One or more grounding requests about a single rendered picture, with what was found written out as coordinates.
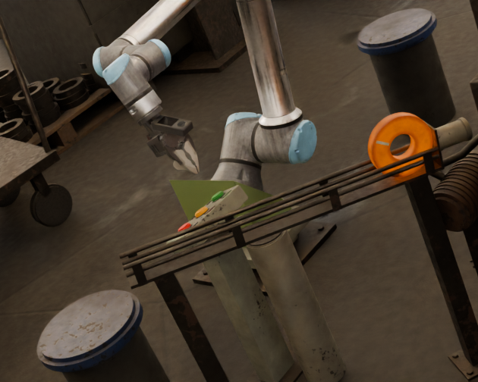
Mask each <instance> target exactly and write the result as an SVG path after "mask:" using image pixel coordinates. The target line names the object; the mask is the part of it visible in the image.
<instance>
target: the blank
mask: <svg viewBox="0 0 478 382"><path fill-rule="evenodd" d="M401 134H408V135H409V136H410V147H409V149H408V150H407V151H406V152H405V153H404V154H402V155H399V156H394V155H392V154H391V153H390V145H391V143H392V141H393V139H394V138H395V137H396V136H399V135H401ZM431 148H432V133H431V130H430V128H429V127H428V125H427V124H426V123H425V122H424V121H423V120H421V119H420V118H419V117H417V116H416V115H414V114H411V113H407V112H398V113H394V114H390V115H389V116H387V117H385V118H383V119H382V120H381V121H380V122H378V124H377V125H376V126H375V127H374V129H373V131H372V133H371V134H370V138H369V142H368V153H369V157H370V160H371V162H372V163H373V164H374V166H375V167H376V168H380V167H383V166H386V165H387V164H391V163H393V162H396V161H399V160H401V159H403V158H406V157H409V156H412V155H415V154H417V153H419V152H422V151H425V150H427V149H431ZM422 159H423V157H421V158H418V159H415V160H413V161H409V162H407V163H405V164H402V165H399V166H397V167H395V168H392V169H389V170H387V171H383V172H382V173H384V174H386V173H388V172H390V171H393V170H396V169H399V168H402V167H403V166H406V165H409V164H412V163H414V162H416V161H419V160H422ZM422 166H423V164H422V165H420V166H418V167H415V168H412V169H410V170H408V171H404V172H402V173H399V174H396V175H394V176H393V177H406V176H408V175H411V174H413V173H415V172H416V171H418V170H419V169H420V168H421V167H422Z"/></svg>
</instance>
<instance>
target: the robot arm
mask: <svg viewBox="0 0 478 382"><path fill-rule="evenodd" d="M199 1H200V0H160V1H159V2H157V3H156V4H155V5H154V6H153V7H152V8H151V9H150V10H148V11H147V12H146V13H145V14H144V15H143V16H142V17H141V18H140V19H139V20H138V21H137V22H136V23H135V24H134V25H133V26H131V27H130V28H129V29H128V30H127V31H126V32H125V33H123V34H122V35H121V36H120V37H119V38H117V39H116V40H115V41H114V42H113V43H112V44H110V45H109V46H107V47H105V46H102V47H100V48H98V49H97V50H95V52H94V54H93V66H94V69H95V71H96V72H97V74H98V75H99V76H100V77H103V78H104V79H105V81H106V82H107V84H108V85H110V87H111V88H112V90H113V91H114V93H115V94H116V96H117V97H118V98H119V99H120V100H121V102H122V103H123V105H124V106H125V108H126V109H127V110H128V111H129V112H130V114H131V115H132V117H133V118H134V120H136V121H138V120H139V119H140V121H138V122H137V123H138V124H139V125H140V126H142V125H143V126H144V127H145V128H146V130H147V131H148V133H149V134H148V135H150V136H151V137H150V138H149V137H148V135H147V138H148V140H149V141H148V142H147V143H146V144H147V145H148V146H149V147H150V148H151V150H152V151H153V153H154V154H155V156H156V157H160V156H163V155H165V154H166V155H167V156H168V157H169V158H171V159H172V160H174V164H173V165H174V167H175V168H176V169H177V170H183V169H185V170H187V171H189V172H191V173H193V174H198V173H199V172H200V169H199V162H198V157H197V151H196V148H195V145H194V143H193V140H192V138H191V137H190V135H189V134H188V133H189V132H190V131H191V130H192V129H193V123H192V121H188V120H184V119H180V118H176V117H169V116H166V115H162V114H159V112H160V111H161V110H162V109H163V108H162V107H161V105H160V104H161V103H162V101H161V99H160V98H159V97H158V96H157V94H156V93H155V91H154V90H153V88H152V87H151V86H150V85H149V84H148V82H149V81H150V80H151V79H153V78H154V77H155V76H157V75H158V74H160V73H161V72H162V71H164V70H165V69H166V68H167V67H168V66H169V65H170V63H171V54H170V51H169V50H168V47H167V46H166V45H165V44H164V43H163V42H162V41H160V39H161V38H162V37H163V36H164V35H165V34H166V33H167V32H168V31H169V30H170V29H171V28H172V27H173V26H174V25H175V24H176V23H177V22H178V21H179V20H180V19H181V18H182V17H183V16H184V15H185V14H186V13H187V12H188V11H190V10H191V9H192V8H193V7H194V6H195V5H196V4H197V3H198V2H199ZM236 2H237V9H238V12H239V15H240V19H241V25H242V28H243V31H244V37H245V41H246V44H247V50H248V53H249V56H250V63H251V66H252V69H253V75H254V79H255V82H256V88H257V92H258V95H259V100H260V104H261V107H262V111H263V115H261V114H256V113H251V112H239V113H234V114H231V115H230V116H229V117H228V119H227V123H226V126H225V133H224V138H223V143H222V150H221V155H220V160H219V167H218V168H217V170H216V172H215V174H214V175H213V177H212V179H211V180H233V181H236V182H238V183H242V184H244V185H247V186H250V187H253V188H255V189H258V190H261V191H263V183H262V179H261V174H260V172H261V167H262V163H273V164H302V163H305V162H307V161H309V160H310V159H311V157H312V156H313V153H314V151H315V148H316V141H317V135H316V128H315V126H314V124H313V123H312V122H311V121H309V120H304V119H303V115H302V111H301V110H300V109H299V108H296V107H295V106H294V100H293V97H292V93H291V87H290V83H289V79H288V73H287V70H286V66H285V60H284V56H283V53H282V49H281V43H280V39H279V35H278V29H277V26H276V22H275V16H274V12H273V9H272V3H271V0H236ZM159 105H160V106H159ZM179 143H180V145H179V148H180V150H176V149H177V148H178V144H179ZM152 148H153V149H152ZM154 151H155V152H154Z"/></svg>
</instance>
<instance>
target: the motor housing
mask: <svg viewBox="0 0 478 382"><path fill-rule="evenodd" d="M433 193H434V196H435V198H436V202H437V205H438V207H439V211H440V214H441V216H442V220H443V223H444V225H445V229H446V230H449V231H452V232H461V231H463V232H464V236H465V239H466V241H467V245H468V248H469V250H470V254H471V257H472V259H473V264H474V267H475V269H476V273H477V276H478V150H472V151H471V152H470V153H469V154H468V155H467V156H466V157H465V158H463V159H461V160H460V161H456V163H455V164H454V165H453V167H452V168H451V169H450V170H449V171H448V173H447V174H446V176H445V178H444V179H443V181H440V182H439V184H438V185H437V186H436V187H435V189H434V190H433Z"/></svg>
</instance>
